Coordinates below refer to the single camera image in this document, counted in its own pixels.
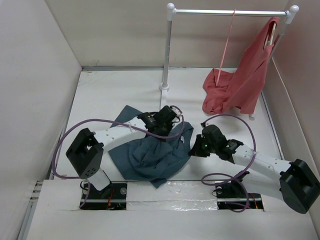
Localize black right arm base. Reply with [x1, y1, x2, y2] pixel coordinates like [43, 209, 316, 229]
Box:
[211, 180, 264, 212]

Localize blue t shirt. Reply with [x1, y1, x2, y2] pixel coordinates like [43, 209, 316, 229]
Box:
[108, 105, 194, 188]

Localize wooden hanger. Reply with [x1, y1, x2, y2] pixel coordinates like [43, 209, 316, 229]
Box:
[264, 22, 277, 47]

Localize white clothes rack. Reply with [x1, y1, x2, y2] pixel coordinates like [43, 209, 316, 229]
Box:
[159, 3, 300, 108]

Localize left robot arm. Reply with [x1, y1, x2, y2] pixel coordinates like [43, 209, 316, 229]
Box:
[66, 105, 184, 199]

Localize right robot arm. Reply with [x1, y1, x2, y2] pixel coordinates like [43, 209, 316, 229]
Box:
[189, 124, 320, 214]

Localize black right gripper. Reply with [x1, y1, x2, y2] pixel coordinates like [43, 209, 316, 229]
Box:
[188, 134, 218, 157]

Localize red t shirt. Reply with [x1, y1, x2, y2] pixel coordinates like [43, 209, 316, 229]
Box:
[202, 17, 279, 115]

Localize pink wire hanger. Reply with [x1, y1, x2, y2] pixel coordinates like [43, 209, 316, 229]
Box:
[216, 8, 236, 84]

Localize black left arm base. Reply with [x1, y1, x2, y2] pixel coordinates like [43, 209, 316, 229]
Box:
[79, 180, 128, 211]

